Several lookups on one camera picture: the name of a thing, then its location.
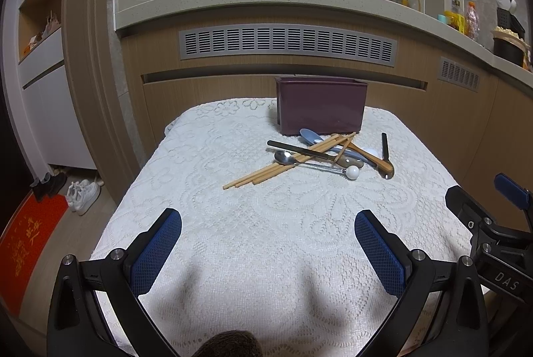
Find wooden spoon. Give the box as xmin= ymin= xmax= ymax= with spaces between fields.
xmin=342 ymin=137 xmax=395 ymax=180

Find black handled spoon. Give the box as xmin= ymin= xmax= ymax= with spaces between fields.
xmin=381 ymin=132 xmax=390 ymax=164

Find dark textured handle steel spoon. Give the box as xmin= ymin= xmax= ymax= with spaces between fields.
xmin=266 ymin=140 xmax=363 ymax=168

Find wooden chopstick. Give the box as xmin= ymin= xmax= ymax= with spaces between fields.
xmin=223 ymin=134 xmax=350 ymax=190
xmin=267 ymin=140 xmax=363 ymax=181
xmin=333 ymin=132 xmax=355 ymax=163
xmin=222 ymin=133 xmax=341 ymax=191

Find blue plastic spoon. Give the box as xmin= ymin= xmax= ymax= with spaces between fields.
xmin=300 ymin=129 xmax=376 ymax=167

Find white plastic spoon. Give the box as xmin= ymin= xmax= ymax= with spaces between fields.
xmin=359 ymin=148 xmax=381 ymax=162

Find white sneakers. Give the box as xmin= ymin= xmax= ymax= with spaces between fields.
xmin=65 ymin=179 xmax=101 ymax=216

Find white lace tablecloth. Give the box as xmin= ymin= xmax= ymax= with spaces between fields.
xmin=92 ymin=99 xmax=470 ymax=356

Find red door mat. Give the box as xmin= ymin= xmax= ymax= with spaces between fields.
xmin=0 ymin=192 xmax=68 ymax=316

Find black shoes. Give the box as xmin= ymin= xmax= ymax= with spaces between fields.
xmin=30 ymin=172 xmax=67 ymax=203

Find small grey ventilation grille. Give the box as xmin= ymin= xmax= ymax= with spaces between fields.
xmin=437 ymin=57 xmax=480 ymax=92

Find black pot with lid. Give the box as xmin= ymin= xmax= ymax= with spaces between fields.
xmin=491 ymin=27 xmax=530 ymax=67

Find purple plastic utensil holder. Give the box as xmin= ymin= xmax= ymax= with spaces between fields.
xmin=275 ymin=76 xmax=368 ymax=136

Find black utensil basket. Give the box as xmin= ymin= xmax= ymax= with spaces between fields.
xmin=496 ymin=0 xmax=525 ymax=39

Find plastic bottle orange cap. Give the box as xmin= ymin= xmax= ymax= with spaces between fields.
xmin=465 ymin=1 xmax=480 ymax=41

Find yellow seasoning packages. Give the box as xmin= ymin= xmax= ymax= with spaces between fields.
xmin=437 ymin=10 xmax=465 ymax=35

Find white cabinet with shelf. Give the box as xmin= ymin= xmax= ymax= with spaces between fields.
xmin=1 ymin=0 xmax=96 ymax=177

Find grey stone countertop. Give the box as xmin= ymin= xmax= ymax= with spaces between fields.
xmin=113 ymin=0 xmax=532 ymax=88

